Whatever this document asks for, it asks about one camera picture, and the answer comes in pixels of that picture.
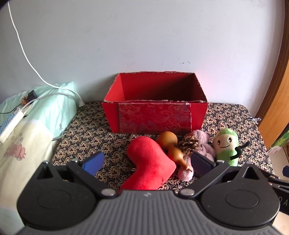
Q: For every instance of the white power strip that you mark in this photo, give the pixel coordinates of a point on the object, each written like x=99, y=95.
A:
x=10, y=125

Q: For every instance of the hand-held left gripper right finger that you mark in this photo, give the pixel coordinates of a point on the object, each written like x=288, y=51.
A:
x=201, y=164

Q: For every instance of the mint green pillow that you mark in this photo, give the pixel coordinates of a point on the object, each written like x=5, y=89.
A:
x=52, y=108

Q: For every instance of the red cardboard box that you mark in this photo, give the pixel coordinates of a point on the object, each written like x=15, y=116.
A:
x=155, y=119

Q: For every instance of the metal clip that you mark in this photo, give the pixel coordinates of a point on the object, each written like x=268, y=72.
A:
x=256, y=119

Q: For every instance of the pink plush bear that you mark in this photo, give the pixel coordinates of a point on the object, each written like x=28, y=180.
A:
x=206, y=146

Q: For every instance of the green smiling plush toy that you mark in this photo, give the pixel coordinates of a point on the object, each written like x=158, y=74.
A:
x=225, y=146

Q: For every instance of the wooden door frame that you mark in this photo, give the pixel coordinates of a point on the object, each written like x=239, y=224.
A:
x=276, y=90

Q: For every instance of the brown gourd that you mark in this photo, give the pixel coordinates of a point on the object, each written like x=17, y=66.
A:
x=166, y=140

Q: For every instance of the red heart plush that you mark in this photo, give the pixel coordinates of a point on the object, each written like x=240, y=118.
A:
x=150, y=162

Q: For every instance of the pine cone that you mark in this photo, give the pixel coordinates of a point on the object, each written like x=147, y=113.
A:
x=188, y=143

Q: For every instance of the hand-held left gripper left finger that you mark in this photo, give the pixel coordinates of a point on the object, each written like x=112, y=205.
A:
x=94, y=162

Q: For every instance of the floral patterned tablecloth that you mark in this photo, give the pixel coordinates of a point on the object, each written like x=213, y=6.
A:
x=90, y=135

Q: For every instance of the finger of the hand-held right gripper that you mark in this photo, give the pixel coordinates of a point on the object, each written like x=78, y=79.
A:
x=278, y=180

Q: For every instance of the cream printed cloth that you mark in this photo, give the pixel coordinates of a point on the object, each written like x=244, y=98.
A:
x=27, y=146

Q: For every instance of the green carton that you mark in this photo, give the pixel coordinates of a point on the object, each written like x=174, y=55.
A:
x=281, y=141

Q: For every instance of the black power adapter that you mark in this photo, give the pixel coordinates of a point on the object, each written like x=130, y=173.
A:
x=32, y=94

